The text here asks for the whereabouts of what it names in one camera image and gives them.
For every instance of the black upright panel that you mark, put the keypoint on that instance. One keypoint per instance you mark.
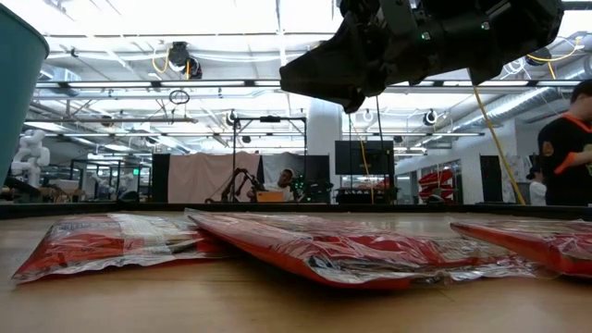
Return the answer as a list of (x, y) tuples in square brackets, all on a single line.
[(160, 178)]

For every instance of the white humanoid robot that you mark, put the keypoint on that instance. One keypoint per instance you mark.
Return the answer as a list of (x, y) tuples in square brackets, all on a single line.
[(31, 152)]

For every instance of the black door panel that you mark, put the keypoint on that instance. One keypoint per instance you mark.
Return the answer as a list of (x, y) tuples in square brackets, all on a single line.
[(491, 178)]

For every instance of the black machine with green lights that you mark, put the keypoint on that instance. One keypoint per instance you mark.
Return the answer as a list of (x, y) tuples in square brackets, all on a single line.
[(314, 189)]

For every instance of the red stacked bins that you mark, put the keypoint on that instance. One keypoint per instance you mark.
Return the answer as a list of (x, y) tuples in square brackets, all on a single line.
[(437, 178)]

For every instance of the white column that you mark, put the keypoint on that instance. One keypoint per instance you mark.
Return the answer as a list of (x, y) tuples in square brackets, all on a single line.
[(324, 139)]

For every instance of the black metal gantry frame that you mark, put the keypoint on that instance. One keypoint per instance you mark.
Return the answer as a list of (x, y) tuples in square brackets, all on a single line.
[(269, 119)]

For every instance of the red popcorn bag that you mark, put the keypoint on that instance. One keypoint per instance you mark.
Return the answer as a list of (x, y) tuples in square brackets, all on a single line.
[(324, 250), (546, 245), (92, 245)]

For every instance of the black metal table frame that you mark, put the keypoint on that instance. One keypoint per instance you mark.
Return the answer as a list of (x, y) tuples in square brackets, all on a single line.
[(139, 206)]

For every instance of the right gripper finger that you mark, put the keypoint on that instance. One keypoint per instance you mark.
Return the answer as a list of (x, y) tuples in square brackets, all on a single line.
[(333, 69)]

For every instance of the dark cluttered workbench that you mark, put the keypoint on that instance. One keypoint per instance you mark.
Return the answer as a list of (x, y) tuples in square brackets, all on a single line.
[(365, 196)]

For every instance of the silver ventilation duct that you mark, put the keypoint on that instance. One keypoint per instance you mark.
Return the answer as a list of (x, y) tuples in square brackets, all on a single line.
[(509, 104)]

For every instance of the teal plastic basket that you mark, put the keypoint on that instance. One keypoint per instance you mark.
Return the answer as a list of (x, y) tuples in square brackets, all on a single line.
[(18, 92)]

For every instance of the white patterned cloth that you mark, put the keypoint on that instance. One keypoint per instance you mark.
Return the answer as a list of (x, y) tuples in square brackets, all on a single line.
[(522, 166)]

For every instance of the person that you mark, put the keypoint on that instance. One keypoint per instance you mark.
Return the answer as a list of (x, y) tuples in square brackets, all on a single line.
[(284, 180), (536, 194), (564, 152)]

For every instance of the orange box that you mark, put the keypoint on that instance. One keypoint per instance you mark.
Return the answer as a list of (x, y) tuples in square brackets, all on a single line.
[(270, 197)]

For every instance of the black background robot arm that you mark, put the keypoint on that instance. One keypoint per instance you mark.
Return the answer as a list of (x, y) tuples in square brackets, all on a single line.
[(240, 173)]

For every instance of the grey fabric partition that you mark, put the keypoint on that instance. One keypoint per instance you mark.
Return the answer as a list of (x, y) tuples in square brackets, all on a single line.
[(273, 166)]

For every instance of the beige fabric partition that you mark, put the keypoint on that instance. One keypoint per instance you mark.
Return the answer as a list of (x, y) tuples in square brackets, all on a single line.
[(199, 178)]

